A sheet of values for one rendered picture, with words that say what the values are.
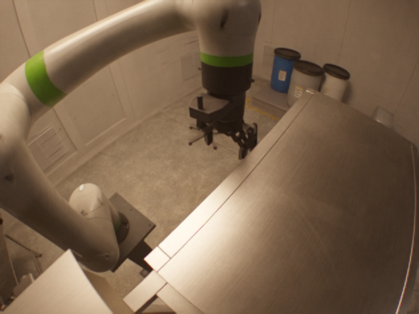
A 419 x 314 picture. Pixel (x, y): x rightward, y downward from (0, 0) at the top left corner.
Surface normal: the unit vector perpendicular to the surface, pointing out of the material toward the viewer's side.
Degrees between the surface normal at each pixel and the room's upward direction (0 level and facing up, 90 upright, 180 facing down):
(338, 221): 0
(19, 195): 96
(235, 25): 104
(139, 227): 0
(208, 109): 0
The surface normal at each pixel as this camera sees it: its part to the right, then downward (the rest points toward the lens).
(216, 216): -0.04, -0.67
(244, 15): 0.33, 0.73
